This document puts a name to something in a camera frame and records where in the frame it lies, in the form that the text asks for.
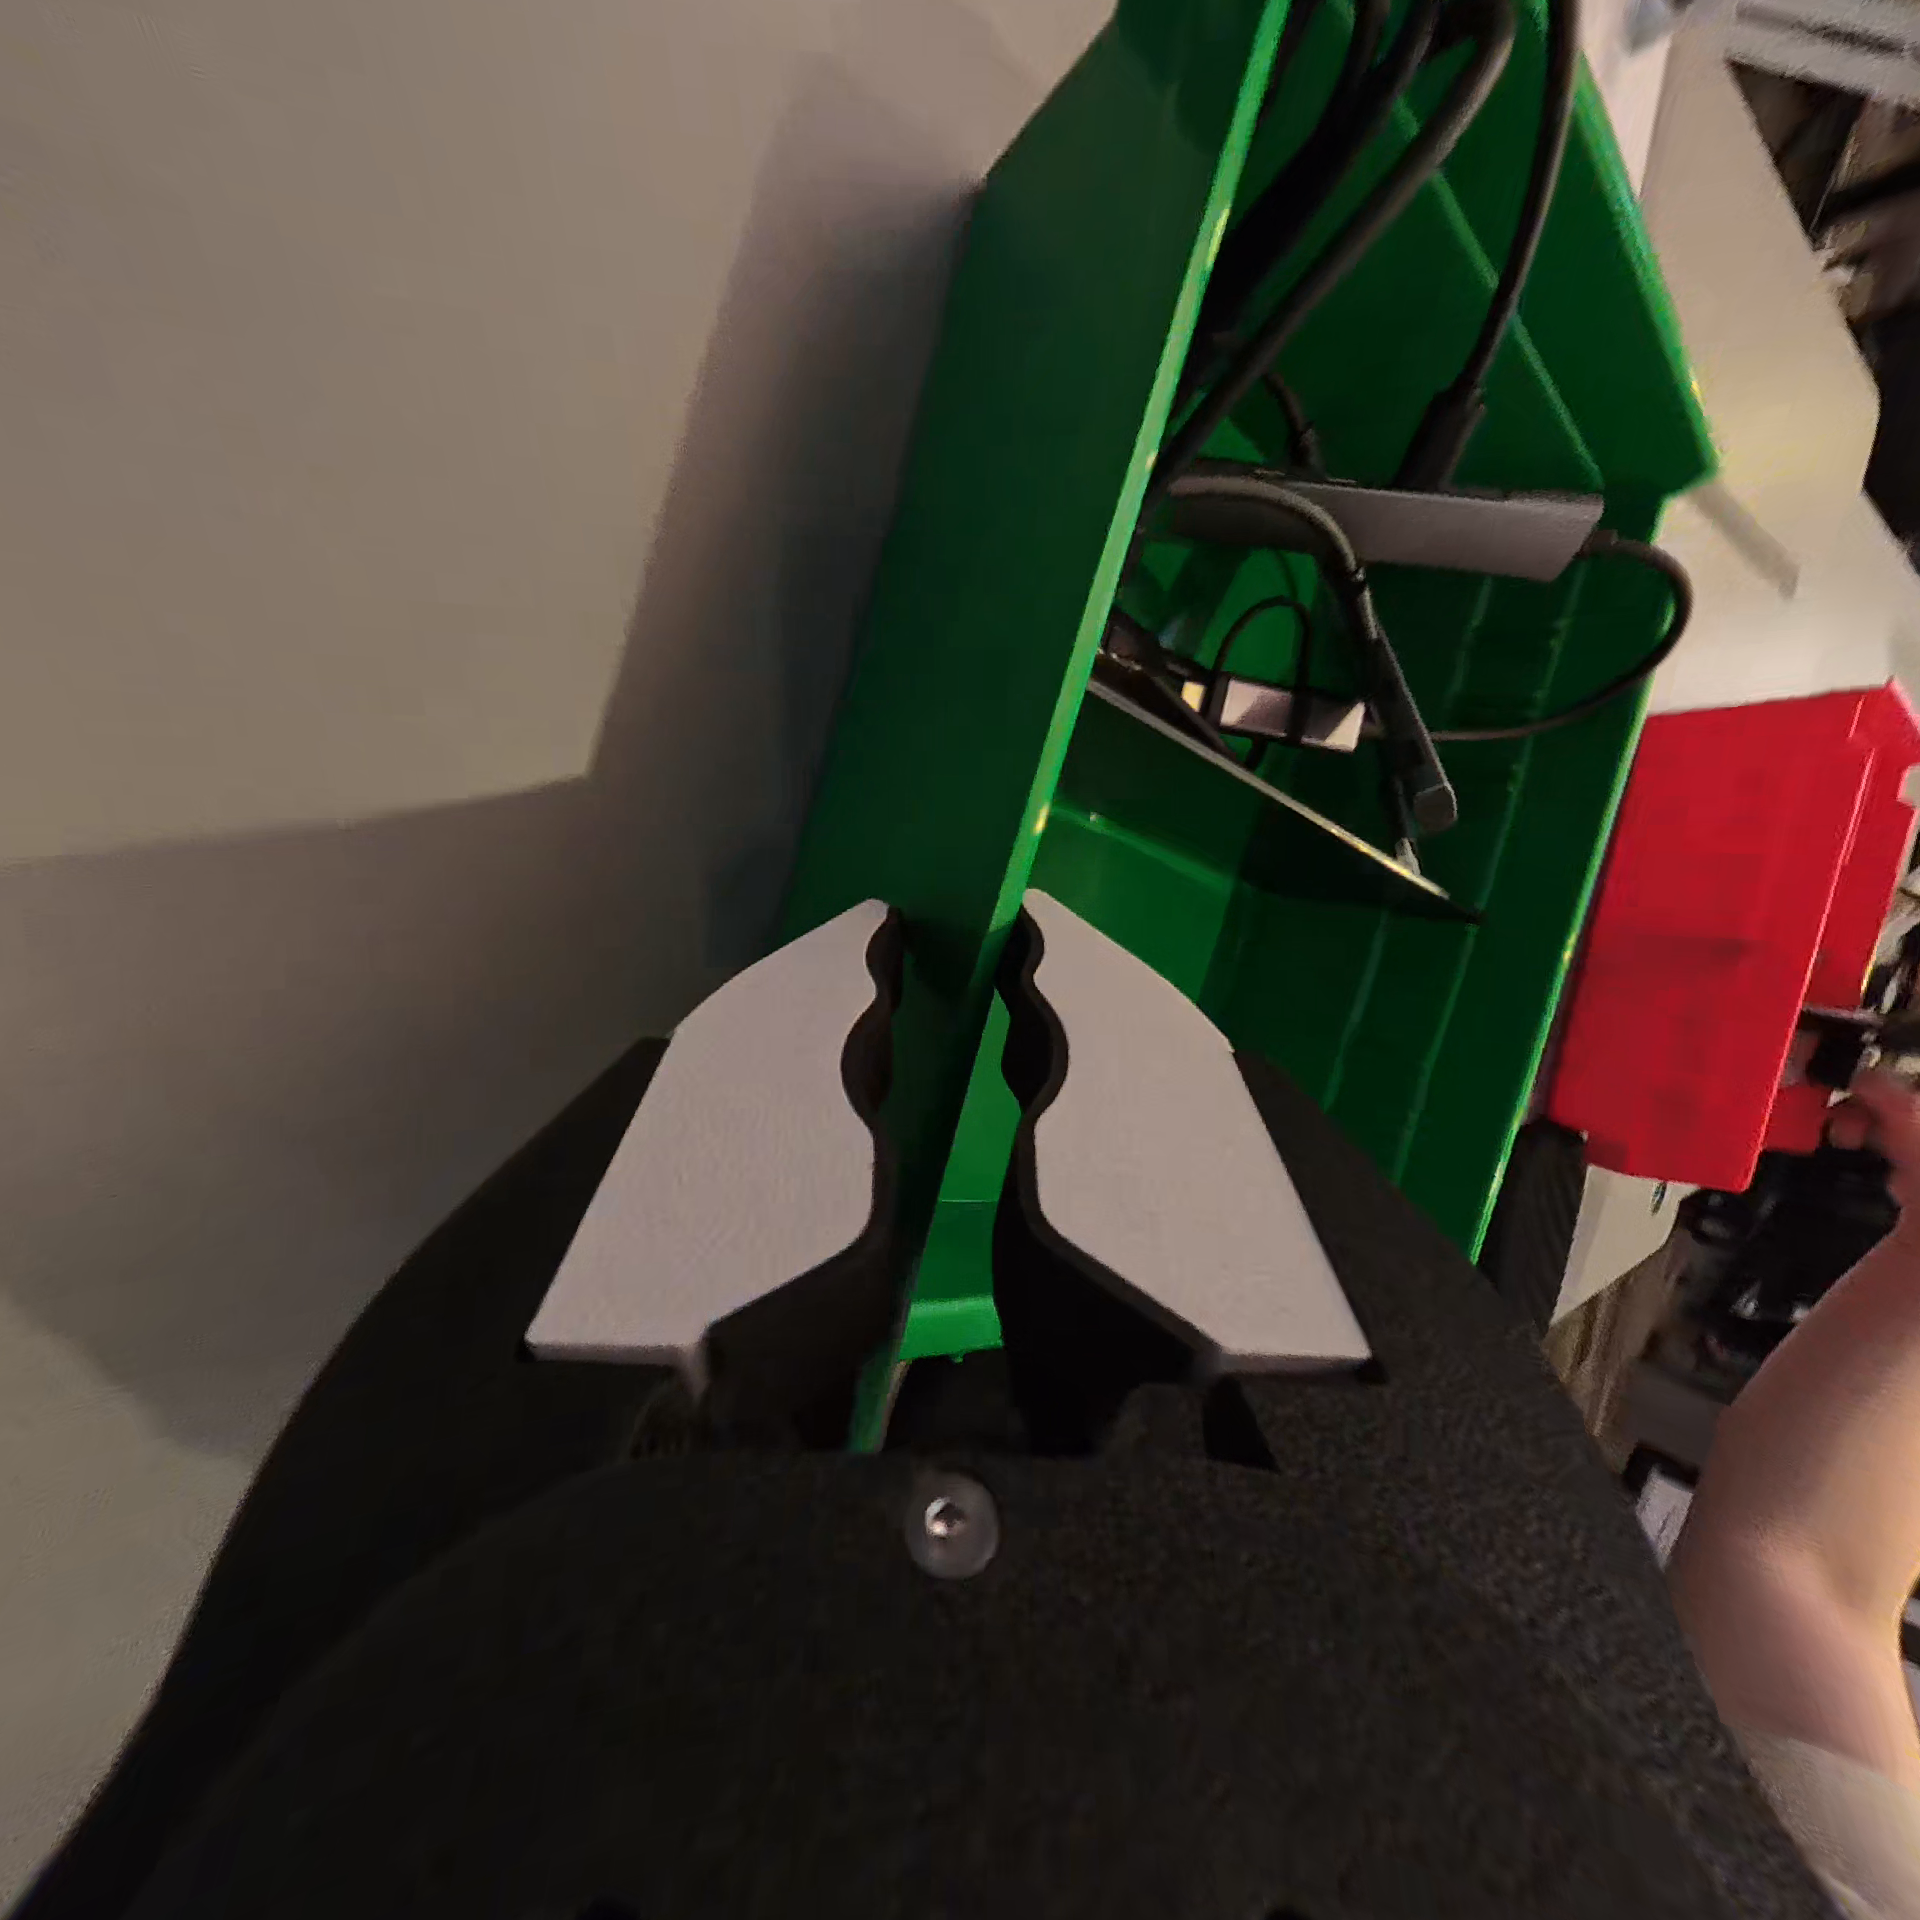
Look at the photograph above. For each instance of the grey usb hub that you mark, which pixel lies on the grey usb hub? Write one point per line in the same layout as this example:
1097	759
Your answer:
1470	524

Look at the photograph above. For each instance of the red plastic bin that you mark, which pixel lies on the red plastic bin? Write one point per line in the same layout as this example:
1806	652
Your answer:
1695	931

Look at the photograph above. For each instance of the green plastic bin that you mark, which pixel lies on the green plastic bin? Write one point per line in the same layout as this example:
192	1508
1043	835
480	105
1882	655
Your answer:
1021	524

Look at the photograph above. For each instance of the person's right forearm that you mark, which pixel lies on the person's right forearm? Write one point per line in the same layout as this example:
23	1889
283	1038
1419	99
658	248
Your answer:
1799	1470

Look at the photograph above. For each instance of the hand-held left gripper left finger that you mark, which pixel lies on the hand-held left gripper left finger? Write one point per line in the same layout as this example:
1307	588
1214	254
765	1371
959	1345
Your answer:
735	1172

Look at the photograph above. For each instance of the person's right hand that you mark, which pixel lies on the person's right hand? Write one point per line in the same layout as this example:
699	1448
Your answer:
1886	1133

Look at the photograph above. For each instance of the small silver adapter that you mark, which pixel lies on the small silver adapter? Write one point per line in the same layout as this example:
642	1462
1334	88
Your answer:
1290	717

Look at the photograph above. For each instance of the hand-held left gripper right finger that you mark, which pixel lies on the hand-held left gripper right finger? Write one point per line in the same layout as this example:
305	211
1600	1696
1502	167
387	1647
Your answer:
1184	1184

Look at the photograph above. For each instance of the white shirt sleeve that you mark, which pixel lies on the white shirt sleeve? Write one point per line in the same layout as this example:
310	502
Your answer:
1845	1830

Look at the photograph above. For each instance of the dark flat plate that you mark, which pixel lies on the dark flat plate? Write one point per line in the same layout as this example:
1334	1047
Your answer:
1275	811

